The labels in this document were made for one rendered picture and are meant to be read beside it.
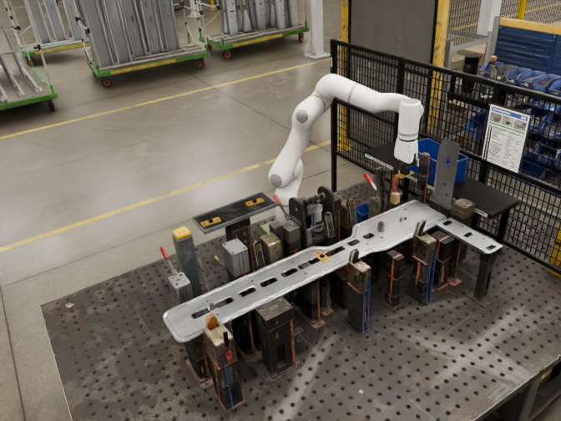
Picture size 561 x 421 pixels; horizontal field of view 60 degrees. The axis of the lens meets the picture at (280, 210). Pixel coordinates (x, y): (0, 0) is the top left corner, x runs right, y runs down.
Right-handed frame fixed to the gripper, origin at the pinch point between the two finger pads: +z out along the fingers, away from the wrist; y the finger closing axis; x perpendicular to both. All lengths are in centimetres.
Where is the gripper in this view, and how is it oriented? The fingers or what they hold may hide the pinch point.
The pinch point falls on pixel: (405, 169)
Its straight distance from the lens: 224.6
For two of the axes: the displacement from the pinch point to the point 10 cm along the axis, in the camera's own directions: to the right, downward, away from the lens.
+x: 8.4, -3.4, 4.3
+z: 0.7, 8.4, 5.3
